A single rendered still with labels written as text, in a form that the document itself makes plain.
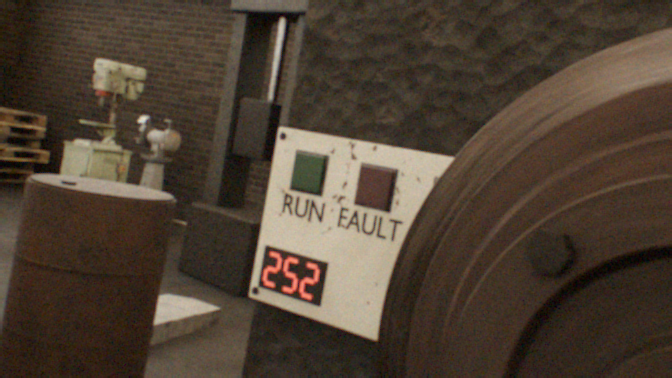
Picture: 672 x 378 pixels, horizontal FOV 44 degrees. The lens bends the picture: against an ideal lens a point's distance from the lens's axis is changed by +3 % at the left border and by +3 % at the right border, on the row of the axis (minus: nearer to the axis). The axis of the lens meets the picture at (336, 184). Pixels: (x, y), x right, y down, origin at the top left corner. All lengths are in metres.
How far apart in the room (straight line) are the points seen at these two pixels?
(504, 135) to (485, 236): 0.07
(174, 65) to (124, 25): 1.03
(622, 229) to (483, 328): 0.09
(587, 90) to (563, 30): 0.19
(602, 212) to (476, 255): 0.11
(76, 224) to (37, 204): 0.18
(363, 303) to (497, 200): 0.26
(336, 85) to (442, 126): 0.13
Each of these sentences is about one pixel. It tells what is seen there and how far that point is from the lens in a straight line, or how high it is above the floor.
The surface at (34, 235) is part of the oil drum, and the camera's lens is 3.32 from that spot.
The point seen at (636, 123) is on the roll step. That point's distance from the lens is 0.51.
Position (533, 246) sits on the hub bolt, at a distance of 0.45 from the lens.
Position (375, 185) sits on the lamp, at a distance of 0.75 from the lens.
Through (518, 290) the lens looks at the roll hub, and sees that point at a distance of 0.46.
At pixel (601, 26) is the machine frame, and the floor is 1.37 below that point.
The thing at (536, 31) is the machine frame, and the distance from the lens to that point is 0.73.
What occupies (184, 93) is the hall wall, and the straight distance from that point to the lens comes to 9.54.
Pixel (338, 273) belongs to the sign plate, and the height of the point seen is 1.11.
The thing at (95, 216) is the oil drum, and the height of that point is 0.79.
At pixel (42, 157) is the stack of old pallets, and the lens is 11.02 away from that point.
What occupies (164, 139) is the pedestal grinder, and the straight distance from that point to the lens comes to 9.08.
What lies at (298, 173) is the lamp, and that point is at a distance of 0.80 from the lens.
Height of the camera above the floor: 1.24
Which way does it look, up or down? 3 degrees down
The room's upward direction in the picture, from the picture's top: 10 degrees clockwise
